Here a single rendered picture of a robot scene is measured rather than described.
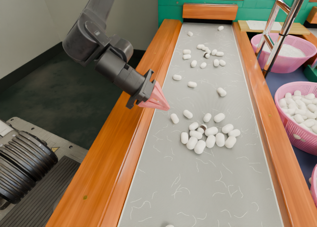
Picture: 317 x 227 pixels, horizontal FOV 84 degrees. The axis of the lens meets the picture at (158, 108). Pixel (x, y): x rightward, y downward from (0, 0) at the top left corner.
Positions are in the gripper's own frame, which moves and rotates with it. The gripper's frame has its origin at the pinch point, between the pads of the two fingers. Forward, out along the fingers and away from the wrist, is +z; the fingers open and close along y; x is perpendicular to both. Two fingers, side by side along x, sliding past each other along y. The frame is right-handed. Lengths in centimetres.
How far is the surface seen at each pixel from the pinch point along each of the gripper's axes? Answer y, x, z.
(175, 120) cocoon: 0.6, 2.3, 5.4
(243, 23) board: 79, -17, 26
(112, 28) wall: 175, 97, -45
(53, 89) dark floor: 90, 151, -54
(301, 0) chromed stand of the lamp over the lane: 29.3, -35.2, 13.0
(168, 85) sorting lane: 18.7, 6.8, 2.7
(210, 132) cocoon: -2.2, -4.0, 12.3
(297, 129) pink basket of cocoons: 3.6, -18.1, 30.5
